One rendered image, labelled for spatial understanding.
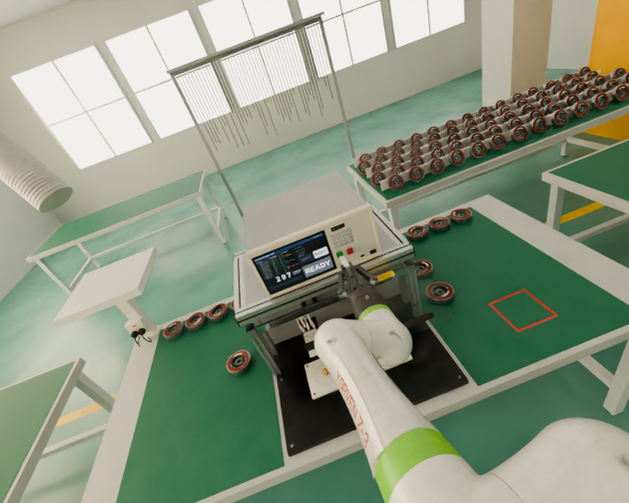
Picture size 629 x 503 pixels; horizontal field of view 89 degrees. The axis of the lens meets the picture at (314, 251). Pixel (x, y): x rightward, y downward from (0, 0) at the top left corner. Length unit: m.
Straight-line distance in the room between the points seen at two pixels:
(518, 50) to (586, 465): 4.42
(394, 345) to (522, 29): 4.21
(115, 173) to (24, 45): 2.31
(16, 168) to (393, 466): 1.74
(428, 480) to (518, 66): 4.51
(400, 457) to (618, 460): 0.22
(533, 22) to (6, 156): 4.59
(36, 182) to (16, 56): 6.24
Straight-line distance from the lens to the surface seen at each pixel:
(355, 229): 1.08
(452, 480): 0.46
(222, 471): 1.34
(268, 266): 1.08
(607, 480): 0.48
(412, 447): 0.49
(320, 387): 1.28
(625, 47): 4.45
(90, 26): 7.53
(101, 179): 8.01
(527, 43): 4.73
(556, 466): 0.47
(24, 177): 1.84
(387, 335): 0.76
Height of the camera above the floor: 1.83
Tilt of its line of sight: 33 degrees down
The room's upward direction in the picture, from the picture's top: 21 degrees counter-clockwise
